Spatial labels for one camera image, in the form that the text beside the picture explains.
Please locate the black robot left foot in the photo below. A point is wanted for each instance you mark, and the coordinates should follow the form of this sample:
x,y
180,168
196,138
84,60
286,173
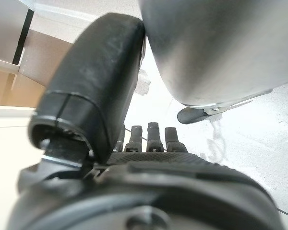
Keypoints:
x,y
192,116

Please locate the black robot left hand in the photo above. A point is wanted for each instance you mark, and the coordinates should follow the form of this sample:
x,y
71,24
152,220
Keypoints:
x,y
91,72

